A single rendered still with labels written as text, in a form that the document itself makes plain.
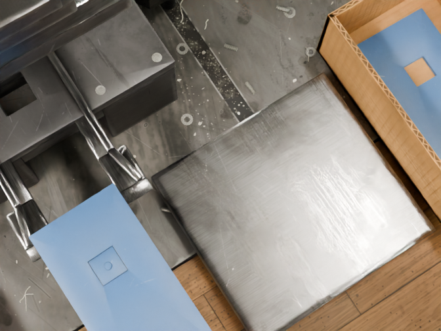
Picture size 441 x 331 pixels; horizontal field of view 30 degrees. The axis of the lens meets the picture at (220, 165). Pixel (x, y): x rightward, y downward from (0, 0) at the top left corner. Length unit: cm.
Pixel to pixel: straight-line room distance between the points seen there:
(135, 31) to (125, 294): 20
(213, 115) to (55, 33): 24
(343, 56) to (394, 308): 21
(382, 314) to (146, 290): 20
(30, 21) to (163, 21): 31
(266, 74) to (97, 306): 26
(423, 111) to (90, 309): 32
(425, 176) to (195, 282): 20
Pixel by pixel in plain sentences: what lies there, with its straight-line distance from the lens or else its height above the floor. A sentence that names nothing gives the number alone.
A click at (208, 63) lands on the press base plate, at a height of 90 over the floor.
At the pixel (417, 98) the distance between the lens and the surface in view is 72.
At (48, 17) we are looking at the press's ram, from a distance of 45.
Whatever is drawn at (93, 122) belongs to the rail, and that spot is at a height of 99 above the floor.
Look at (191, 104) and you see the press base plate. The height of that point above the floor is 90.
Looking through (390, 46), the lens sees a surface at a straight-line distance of 73.
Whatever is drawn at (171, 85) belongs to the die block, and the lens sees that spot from 67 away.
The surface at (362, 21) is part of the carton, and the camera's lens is 72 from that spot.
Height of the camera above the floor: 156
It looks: 75 degrees down
